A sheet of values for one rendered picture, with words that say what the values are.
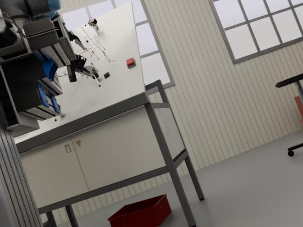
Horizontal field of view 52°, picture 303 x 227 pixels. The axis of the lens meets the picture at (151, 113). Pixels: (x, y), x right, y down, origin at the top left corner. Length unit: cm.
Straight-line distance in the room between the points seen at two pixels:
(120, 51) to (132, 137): 65
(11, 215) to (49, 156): 124
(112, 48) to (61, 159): 86
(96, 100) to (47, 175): 62
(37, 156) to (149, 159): 79
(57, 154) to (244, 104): 268
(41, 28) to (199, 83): 312
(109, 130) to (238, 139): 241
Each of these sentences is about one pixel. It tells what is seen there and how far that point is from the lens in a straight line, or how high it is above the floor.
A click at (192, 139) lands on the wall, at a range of 393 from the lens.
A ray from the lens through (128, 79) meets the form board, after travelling 202.
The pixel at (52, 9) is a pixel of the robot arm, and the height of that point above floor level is 127.
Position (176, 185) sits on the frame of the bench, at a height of 27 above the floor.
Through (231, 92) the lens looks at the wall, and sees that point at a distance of 414.
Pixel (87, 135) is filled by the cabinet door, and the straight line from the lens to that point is 207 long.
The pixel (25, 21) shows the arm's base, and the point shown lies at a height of 123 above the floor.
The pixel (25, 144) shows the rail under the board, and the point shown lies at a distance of 227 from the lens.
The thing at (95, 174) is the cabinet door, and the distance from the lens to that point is 209.
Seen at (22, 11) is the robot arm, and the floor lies 128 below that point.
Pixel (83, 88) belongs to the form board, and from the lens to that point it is 221.
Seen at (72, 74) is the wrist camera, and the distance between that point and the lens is 189.
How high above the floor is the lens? 62
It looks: 4 degrees up
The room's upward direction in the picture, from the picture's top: 20 degrees counter-clockwise
